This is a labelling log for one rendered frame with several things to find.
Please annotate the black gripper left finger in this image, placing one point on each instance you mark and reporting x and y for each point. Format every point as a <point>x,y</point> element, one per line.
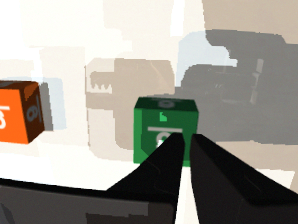
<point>148,195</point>

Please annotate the green block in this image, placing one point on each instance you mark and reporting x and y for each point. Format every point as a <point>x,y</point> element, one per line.
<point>154,118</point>

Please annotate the orange block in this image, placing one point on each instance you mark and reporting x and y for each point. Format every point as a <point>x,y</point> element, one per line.
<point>21,118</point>

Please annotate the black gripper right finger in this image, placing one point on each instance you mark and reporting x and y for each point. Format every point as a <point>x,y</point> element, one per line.
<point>228,191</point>

